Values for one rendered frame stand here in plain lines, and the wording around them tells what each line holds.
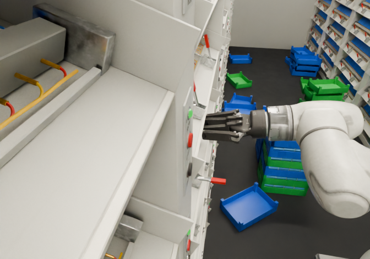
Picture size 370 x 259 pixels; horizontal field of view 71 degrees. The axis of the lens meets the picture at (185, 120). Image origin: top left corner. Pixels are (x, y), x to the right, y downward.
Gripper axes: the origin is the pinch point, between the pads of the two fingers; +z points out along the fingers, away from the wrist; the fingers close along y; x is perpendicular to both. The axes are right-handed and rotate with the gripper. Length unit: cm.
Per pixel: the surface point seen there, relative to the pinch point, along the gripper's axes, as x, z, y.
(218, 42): -13.9, -7.6, -29.1
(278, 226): 105, -31, -44
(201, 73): -12.6, -4.5, -6.3
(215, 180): 6.4, -7.7, 13.7
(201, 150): 7.8, -2.4, 0.7
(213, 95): 5.8, -3.9, -29.0
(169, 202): -18.2, -7.5, 40.6
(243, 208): 101, -10, -54
